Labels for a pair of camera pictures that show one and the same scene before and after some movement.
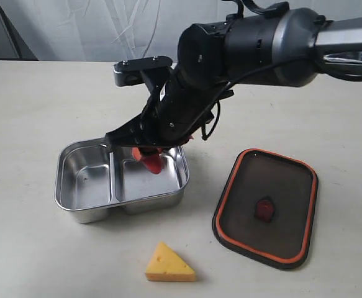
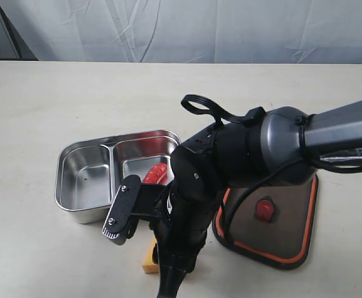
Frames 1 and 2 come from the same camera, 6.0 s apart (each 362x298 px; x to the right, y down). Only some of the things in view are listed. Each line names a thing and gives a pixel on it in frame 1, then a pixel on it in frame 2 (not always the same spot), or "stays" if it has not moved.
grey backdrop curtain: [136, 29] stays
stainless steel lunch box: [95, 184] stays
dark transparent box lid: [266, 207] stays
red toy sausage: [153, 162] to [158, 174]
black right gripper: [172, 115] to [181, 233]
